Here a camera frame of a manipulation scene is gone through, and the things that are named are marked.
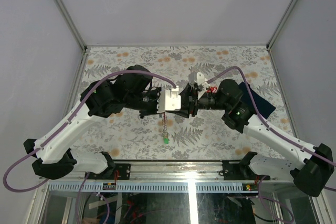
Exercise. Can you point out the aluminium front rail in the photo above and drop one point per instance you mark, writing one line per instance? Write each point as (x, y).
(206, 171)

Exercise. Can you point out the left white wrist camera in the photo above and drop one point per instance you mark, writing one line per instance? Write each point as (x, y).
(169, 100)

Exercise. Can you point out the red key tags bunch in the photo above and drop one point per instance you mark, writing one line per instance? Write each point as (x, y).
(212, 89)

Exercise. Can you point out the grey slotted cable duct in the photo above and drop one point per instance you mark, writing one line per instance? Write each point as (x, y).
(132, 187)

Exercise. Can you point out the metal key holder red handle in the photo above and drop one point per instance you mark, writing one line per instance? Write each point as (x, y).
(164, 124)

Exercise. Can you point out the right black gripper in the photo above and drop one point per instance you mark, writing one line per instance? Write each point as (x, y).
(189, 103)

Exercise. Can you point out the green key tag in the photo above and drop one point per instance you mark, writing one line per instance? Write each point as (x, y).
(166, 140)

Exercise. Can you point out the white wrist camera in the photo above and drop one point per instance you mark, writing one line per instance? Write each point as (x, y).
(169, 100)
(199, 83)

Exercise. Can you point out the dark blue cloth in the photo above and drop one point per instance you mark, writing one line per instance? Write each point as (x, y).
(264, 107)

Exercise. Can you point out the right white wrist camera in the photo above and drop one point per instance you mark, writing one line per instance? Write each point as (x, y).
(199, 83)

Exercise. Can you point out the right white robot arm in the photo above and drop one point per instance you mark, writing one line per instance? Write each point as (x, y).
(308, 166)

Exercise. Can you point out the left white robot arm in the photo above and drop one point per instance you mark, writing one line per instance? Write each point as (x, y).
(54, 158)

